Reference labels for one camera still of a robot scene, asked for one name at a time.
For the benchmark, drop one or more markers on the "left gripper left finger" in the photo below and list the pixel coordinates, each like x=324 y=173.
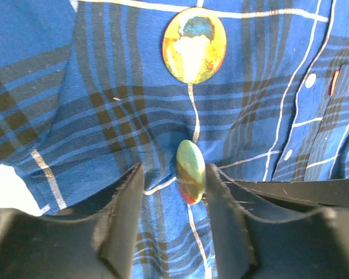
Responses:
x=95 y=238

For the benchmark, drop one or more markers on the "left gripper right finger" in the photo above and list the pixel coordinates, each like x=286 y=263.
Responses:
x=278 y=230

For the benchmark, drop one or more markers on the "landscape round brooch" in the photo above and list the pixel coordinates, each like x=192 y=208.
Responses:
x=190 y=172

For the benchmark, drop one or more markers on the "blue plaid button shirt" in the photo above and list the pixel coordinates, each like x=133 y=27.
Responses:
x=85 y=95

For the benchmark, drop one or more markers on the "portrait round brooch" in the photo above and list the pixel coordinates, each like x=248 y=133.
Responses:
x=194 y=45

